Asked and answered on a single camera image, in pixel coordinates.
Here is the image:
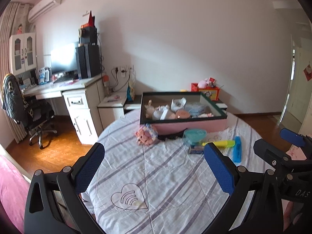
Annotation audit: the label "blue highlighter marker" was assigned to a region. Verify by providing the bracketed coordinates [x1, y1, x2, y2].
[233, 136, 242, 163]

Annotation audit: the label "yellow highlighter marker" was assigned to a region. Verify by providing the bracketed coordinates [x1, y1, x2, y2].
[201, 140, 235, 148]

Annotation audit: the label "blue pencil lead box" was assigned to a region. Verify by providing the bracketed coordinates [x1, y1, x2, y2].
[188, 145, 204, 155]

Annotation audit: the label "teal round case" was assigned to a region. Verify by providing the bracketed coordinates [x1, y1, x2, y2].
[183, 128, 207, 145]

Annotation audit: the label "black hair claw clip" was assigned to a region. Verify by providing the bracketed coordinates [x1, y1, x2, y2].
[157, 129, 186, 142]

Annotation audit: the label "pink block cat figure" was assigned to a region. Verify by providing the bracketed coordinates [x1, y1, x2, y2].
[197, 113, 214, 118]

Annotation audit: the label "colourful block figure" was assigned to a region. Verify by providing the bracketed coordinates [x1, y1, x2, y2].
[135, 124, 158, 146]

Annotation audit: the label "rose gold metal tin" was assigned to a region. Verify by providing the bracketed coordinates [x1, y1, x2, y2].
[175, 109, 191, 119]

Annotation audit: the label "white power adapter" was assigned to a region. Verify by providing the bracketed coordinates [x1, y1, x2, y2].
[160, 109, 176, 121]

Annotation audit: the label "baby doll figurine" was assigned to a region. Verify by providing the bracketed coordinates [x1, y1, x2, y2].
[144, 100, 169, 119]

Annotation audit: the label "clear dental floss box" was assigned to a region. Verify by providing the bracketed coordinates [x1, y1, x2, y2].
[185, 102, 207, 117]

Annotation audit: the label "person right hand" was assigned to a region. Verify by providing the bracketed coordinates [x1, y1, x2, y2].
[282, 200, 302, 230]

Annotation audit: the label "pink bed sheet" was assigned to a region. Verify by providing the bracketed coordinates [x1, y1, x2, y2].
[1, 156, 30, 233]

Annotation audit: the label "white door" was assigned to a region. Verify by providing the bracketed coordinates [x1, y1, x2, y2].
[279, 38, 311, 134]

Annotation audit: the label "black office chair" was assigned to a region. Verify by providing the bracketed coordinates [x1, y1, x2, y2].
[1, 74, 58, 149]

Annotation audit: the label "striped white quilt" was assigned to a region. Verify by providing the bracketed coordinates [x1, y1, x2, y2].
[81, 109, 276, 234]

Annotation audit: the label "black white side table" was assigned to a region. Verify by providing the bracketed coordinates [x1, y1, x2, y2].
[215, 99, 227, 111]

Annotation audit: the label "low white bedside table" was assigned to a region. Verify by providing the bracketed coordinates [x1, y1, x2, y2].
[97, 92, 142, 129]

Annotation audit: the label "white computer desk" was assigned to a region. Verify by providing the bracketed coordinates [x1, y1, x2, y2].
[24, 74, 104, 145]

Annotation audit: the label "red toy crate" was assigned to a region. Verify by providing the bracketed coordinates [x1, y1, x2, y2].
[191, 83, 220, 101]

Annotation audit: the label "pink storage box dark rim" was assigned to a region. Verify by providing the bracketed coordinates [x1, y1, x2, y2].
[140, 92, 227, 135]

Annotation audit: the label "pink plush in crate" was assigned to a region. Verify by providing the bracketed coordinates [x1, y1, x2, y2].
[197, 79, 209, 89]

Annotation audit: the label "computer monitor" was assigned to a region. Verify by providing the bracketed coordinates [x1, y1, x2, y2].
[50, 42, 78, 75]

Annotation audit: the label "black computer tower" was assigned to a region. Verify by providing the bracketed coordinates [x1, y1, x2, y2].
[75, 44, 101, 79]

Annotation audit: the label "white glass door cabinet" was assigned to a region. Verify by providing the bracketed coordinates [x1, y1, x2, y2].
[8, 33, 37, 75]

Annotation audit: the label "black box on tower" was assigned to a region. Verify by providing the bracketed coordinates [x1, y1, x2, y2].
[78, 27, 97, 45]

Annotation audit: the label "white air conditioner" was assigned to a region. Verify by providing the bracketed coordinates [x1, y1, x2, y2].
[28, 0, 62, 23]

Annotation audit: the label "wall power sockets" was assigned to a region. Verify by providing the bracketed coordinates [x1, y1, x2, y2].
[113, 66, 134, 78]

